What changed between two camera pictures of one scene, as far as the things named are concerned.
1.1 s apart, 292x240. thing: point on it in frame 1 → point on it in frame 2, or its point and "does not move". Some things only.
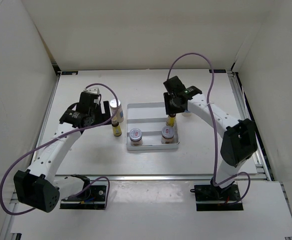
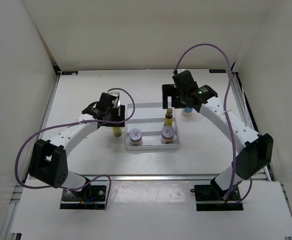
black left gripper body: x=97 y=116 → x=113 y=114
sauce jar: x=167 y=135 does not move
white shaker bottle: x=186 y=114 does not move
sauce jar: x=135 y=135 does not move
